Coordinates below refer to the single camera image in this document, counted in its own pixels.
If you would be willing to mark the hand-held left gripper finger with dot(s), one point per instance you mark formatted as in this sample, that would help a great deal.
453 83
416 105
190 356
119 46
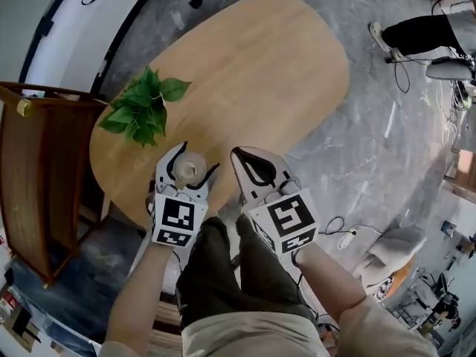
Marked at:
208 186
163 169

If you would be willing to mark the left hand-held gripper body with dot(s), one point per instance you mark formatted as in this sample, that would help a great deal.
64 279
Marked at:
178 218

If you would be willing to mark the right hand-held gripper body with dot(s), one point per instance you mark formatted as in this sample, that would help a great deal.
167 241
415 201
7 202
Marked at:
286 218

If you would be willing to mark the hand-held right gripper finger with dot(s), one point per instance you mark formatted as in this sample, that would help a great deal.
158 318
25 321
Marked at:
280 169
243 184

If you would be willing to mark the person's left forearm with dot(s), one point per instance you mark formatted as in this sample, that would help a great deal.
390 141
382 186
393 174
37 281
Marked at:
141 292

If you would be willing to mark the person's right forearm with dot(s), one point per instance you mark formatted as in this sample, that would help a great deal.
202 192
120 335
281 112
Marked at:
331 281

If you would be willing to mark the oval wooden coffee table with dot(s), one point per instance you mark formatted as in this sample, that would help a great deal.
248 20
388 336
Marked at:
253 73

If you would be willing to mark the green leafy potted plant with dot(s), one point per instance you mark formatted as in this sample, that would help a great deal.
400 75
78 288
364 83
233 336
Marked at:
141 110

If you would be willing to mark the white power strip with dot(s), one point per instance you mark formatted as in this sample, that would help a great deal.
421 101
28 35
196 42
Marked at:
347 238

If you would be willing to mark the person's dark trousers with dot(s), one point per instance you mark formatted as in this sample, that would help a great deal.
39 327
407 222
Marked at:
238 273

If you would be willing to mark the white framed glass panel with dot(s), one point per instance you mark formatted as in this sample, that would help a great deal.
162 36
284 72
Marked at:
85 285

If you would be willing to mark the person's beige shirt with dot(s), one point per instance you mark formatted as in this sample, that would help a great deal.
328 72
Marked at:
260 337

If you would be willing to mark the dark brown wooden rack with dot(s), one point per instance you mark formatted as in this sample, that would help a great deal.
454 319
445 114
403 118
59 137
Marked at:
37 169

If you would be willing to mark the grey chair seat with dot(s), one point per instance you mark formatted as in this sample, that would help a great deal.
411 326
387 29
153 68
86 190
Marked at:
450 69

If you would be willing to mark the long white wall bench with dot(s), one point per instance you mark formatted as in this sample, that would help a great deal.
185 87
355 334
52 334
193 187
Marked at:
82 32

